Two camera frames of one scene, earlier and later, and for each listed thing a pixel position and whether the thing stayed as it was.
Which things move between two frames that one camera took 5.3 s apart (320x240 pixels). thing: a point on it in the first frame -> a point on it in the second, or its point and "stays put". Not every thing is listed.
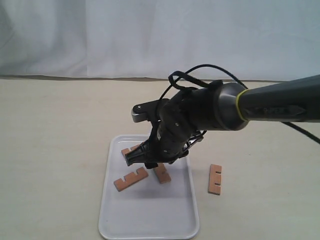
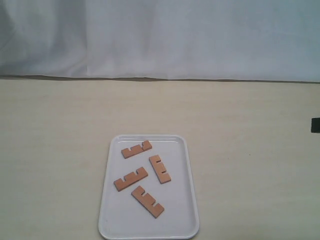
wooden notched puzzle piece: [160, 171] stays put
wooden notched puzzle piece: [130, 179] stays put
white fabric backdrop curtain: [261, 40] stays put
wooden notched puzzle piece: [214, 177] -> [146, 202]
